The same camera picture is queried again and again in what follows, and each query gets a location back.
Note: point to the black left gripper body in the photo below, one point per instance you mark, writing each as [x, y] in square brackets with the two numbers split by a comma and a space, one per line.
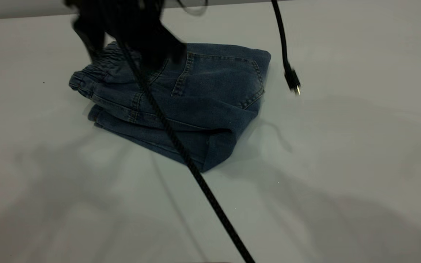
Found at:
[122, 18]

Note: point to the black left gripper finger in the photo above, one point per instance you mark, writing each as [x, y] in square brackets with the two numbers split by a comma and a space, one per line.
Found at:
[161, 53]
[94, 42]

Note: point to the blue denim jeans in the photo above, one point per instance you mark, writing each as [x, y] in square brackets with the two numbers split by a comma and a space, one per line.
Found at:
[210, 95]

